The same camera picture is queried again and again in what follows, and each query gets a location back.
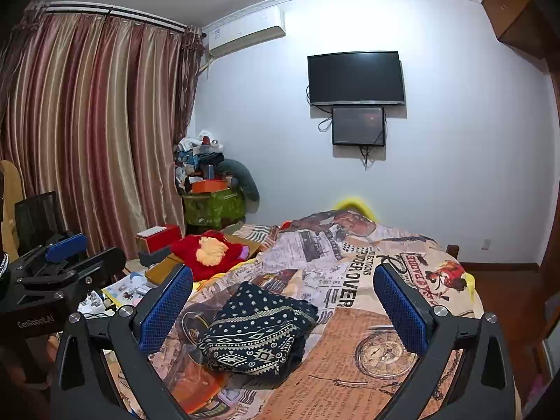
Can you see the white wall socket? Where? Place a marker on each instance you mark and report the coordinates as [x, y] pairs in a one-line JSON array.
[[485, 243]]

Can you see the stacked clothes heap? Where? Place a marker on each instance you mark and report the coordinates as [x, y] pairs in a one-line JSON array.
[[197, 155]]

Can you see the small black monitor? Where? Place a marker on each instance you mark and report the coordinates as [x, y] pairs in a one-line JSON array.
[[358, 126]]

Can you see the printed blanket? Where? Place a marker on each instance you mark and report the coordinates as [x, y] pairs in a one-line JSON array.
[[350, 358]]

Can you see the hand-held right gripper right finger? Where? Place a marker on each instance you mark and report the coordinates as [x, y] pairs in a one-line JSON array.
[[400, 315]]

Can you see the curtain rod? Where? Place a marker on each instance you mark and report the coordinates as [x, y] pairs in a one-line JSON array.
[[113, 14]]

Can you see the wooden bed post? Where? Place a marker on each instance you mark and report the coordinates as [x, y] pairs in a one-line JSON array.
[[453, 252]]

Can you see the red box with white lid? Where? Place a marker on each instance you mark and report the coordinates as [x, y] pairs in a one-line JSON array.
[[159, 238]]

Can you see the red plush toy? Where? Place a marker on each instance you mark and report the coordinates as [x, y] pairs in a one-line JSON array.
[[197, 253]]

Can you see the white air conditioner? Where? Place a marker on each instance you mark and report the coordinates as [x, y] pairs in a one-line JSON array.
[[245, 33]]

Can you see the light wooden board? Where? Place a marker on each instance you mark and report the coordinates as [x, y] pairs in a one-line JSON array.
[[8, 205]]

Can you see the grey pillow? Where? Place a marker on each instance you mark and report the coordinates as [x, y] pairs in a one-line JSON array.
[[245, 179]]

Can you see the orange box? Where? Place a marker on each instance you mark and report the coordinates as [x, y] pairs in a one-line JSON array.
[[209, 187]]

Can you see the pink toy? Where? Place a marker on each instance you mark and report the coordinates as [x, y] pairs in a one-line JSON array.
[[537, 386]]

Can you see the striped curtain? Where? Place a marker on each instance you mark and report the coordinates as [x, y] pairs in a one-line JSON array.
[[87, 140]]

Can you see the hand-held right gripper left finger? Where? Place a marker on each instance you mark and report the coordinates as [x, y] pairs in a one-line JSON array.
[[168, 310]]

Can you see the wooden wardrobe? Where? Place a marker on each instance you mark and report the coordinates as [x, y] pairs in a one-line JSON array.
[[512, 4]]

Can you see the navy patterned hooded jacket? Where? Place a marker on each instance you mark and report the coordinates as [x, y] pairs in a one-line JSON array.
[[253, 332]]

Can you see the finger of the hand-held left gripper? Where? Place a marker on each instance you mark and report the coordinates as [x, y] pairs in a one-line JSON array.
[[65, 247], [98, 269]]

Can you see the black chair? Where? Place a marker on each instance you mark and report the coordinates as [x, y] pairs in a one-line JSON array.
[[35, 218]]

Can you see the scattered papers and toys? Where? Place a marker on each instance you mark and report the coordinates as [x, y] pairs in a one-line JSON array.
[[118, 293]]

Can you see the brown cardboard box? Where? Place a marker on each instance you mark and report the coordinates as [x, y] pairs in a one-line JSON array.
[[164, 271]]

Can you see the large black television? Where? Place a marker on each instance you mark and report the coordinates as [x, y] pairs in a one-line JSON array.
[[355, 78]]

